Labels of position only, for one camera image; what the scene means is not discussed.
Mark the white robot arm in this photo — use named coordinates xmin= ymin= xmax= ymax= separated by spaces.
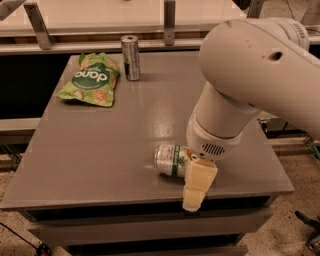
xmin=182 ymin=18 xmax=320 ymax=212

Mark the green tool on floor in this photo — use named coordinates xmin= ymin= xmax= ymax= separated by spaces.
xmin=294 ymin=211 xmax=320 ymax=256

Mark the green snack chip bag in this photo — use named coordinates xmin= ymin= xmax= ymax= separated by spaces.
xmin=56 ymin=53 xmax=120 ymax=107

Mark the metal bracket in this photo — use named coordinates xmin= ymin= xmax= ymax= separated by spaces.
xmin=247 ymin=0 xmax=264 ymax=18
xmin=24 ymin=2 xmax=52 ymax=50
xmin=164 ymin=0 xmax=176 ymax=46

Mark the grey cabinet with drawers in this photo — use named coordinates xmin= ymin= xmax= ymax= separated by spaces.
xmin=1 ymin=51 xmax=293 ymax=256

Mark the metal bracket right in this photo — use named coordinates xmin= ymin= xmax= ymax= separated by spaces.
xmin=247 ymin=0 xmax=264 ymax=18

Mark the metal rail shelf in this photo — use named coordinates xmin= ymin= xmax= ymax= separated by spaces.
xmin=0 ymin=23 xmax=320 ymax=56

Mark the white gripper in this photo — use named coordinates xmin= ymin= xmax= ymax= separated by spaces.
xmin=182 ymin=114 xmax=242 ymax=212

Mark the black floor cable left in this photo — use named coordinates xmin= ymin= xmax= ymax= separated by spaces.
xmin=0 ymin=221 xmax=53 ymax=256

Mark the metal bracket middle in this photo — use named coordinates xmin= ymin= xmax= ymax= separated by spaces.
xmin=164 ymin=0 xmax=176 ymax=46

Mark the metal bracket left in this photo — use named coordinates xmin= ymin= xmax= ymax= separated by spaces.
xmin=24 ymin=2 xmax=52 ymax=50

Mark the tall slim silver can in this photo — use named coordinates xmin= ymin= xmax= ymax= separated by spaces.
xmin=120 ymin=35 xmax=140 ymax=81

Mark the white green 7up can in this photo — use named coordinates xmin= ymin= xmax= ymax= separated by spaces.
xmin=154 ymin=143 xmax=192 ymax=177

